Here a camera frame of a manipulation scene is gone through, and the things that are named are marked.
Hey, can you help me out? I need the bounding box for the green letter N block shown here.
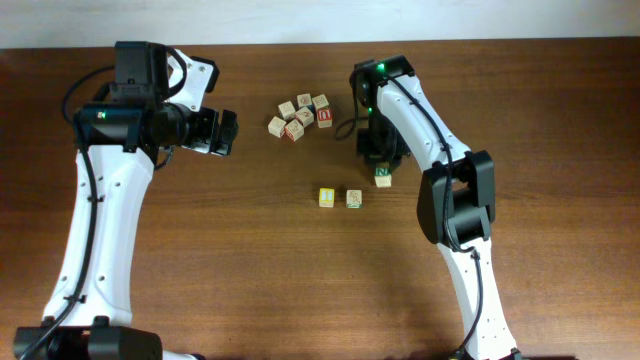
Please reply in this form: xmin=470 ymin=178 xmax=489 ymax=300
xmin=374 ymin=166 xmax=392 ymax=188

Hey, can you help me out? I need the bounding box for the red letter U block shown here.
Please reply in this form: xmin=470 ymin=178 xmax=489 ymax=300
xmin=316 ymin=108 xmax=333 ymax=128

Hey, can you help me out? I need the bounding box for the teal sided picture block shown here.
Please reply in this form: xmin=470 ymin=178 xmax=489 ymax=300
xmin=346 ymin=189 xmax=363 ymax=209

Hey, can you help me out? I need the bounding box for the yellow letter wooden block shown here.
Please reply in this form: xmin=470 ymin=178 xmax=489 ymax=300
xmin=319 ymin=188 xmax=335 ymax=208

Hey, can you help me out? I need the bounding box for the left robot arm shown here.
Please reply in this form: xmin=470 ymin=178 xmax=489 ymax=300
xmin=13 ymin=41 xmax=238 ymax=360

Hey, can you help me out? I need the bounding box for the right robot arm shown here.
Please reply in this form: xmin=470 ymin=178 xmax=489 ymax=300
xmin=349 ymin=55 xmax=523 ymax=359

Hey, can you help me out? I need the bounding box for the leftmost plain wooden block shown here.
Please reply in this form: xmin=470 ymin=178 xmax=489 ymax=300
xmin=268 ymin=116 xmax=287 ymax=138

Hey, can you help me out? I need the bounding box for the top right green sided block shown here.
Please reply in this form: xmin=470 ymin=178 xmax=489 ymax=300
xmin=312 ymin=94 xmax=330 ymax=111

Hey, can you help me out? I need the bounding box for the center picture wooden block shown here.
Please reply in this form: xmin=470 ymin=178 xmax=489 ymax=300
xmin=295 ymin=107 xmax=315 ymax=127

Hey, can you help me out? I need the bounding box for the upper left picture block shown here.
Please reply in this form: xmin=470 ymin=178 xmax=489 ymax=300
xmin=278 ymin=101 xmax=296 ymax=121

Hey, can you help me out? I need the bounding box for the red edged picture block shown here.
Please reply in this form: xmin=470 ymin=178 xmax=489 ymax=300
xmin=284 ymin=120 xmax=305 ymax=142

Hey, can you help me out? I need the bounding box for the top blue sided block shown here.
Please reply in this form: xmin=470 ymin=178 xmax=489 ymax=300
xmin=296 ymin=93 xmax=313 ymax=110

